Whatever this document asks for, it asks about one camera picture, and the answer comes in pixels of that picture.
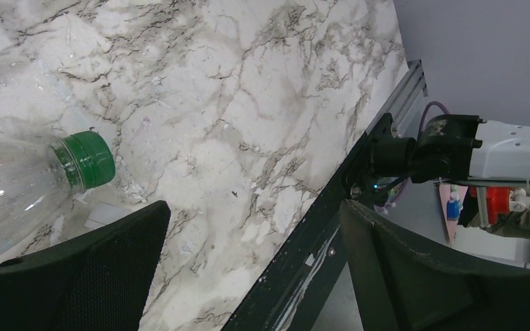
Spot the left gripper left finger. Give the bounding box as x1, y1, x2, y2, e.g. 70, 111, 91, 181
0, 201, 170, 330

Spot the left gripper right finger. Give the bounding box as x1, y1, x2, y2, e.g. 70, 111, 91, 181
338, 199, 530, 330

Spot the green white label bottle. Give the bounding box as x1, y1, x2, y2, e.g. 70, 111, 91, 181
0, 131, 116, 255

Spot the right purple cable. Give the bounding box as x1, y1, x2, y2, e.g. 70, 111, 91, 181
418, 101, 451, 138

